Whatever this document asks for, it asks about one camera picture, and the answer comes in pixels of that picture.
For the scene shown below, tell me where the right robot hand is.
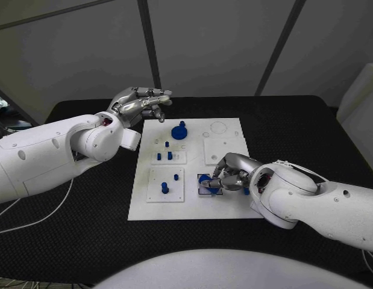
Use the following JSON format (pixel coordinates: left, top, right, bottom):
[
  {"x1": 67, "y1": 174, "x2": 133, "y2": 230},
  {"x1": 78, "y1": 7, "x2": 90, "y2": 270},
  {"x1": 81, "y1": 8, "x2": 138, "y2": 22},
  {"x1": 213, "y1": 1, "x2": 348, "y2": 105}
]
[{"x1": 200, "y1": 152, "x2": 265, "y2": 191}]

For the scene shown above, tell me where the blue gear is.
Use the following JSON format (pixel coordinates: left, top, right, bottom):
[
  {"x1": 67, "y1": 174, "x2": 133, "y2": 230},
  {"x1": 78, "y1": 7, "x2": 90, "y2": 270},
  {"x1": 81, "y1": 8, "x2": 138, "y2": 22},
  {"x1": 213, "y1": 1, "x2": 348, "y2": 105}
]
[{"x1": 171, "y1": 120, "x2": 190, "y2": 140}]

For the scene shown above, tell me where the blue block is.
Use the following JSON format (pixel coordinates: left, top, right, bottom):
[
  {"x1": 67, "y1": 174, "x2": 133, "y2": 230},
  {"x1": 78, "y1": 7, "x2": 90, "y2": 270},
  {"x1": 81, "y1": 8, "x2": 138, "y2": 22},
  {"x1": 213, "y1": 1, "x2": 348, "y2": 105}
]
[{"x1": 198, "y1": 174, "x2": 224, "y2": 196}]

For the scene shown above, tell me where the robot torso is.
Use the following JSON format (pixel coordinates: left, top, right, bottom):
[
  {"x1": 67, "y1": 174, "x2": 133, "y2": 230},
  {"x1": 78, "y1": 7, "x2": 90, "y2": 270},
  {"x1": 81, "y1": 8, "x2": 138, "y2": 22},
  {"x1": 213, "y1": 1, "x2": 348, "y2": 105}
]
[{"x1": 93, "y1": 248, "x2": 373, "y2": 289}]

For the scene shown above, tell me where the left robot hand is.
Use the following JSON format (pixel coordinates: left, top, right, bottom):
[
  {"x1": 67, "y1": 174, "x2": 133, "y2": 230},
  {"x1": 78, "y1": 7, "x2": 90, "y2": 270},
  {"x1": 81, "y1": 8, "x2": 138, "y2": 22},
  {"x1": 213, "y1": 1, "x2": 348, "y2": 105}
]
[{"x1": 106, "y1": 86, "x2": 174, "y2": 128}]

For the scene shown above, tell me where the white task board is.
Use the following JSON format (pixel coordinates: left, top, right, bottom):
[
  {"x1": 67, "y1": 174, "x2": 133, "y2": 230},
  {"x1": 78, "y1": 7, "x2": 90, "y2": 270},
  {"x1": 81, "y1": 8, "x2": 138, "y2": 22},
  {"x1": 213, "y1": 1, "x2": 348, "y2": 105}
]
[{"x1": 127, "y1": 117, "x2": 266, "y2": 222}]

